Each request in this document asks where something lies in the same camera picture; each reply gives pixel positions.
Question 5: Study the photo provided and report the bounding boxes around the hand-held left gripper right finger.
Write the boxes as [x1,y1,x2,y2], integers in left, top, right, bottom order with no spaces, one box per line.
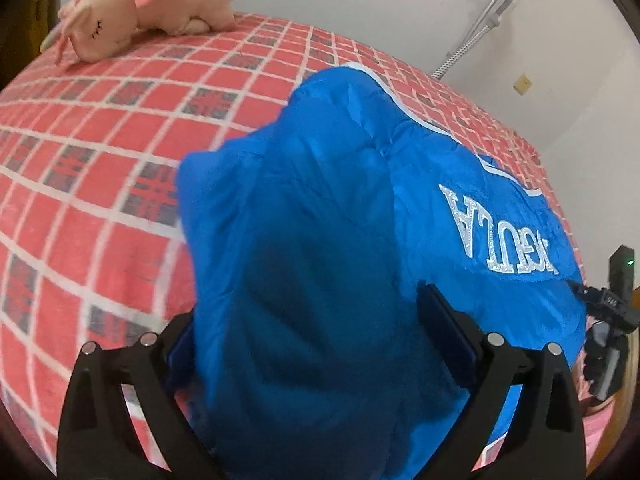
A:
[417,284,586,480]

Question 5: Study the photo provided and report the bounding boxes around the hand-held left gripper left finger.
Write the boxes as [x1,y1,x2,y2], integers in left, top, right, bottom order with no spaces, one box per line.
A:
[56,312,226,480]

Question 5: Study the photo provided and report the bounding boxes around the blue puffer jacket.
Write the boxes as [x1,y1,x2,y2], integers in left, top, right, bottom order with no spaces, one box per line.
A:
[177,62,587,480]

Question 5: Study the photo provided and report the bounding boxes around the pink bed sheet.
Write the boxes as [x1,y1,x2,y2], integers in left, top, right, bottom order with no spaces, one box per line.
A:
[580,402,618,463]

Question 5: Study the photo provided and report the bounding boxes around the red plaid blanket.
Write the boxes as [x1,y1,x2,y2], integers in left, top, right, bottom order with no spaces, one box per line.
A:
[0,12,587,467]

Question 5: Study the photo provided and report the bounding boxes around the pink plush toy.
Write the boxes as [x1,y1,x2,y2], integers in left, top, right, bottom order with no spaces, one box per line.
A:
[41,0,240,66]

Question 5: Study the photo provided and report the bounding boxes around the wooden door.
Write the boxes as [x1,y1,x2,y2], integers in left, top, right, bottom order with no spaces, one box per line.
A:
[26,0,67,54]

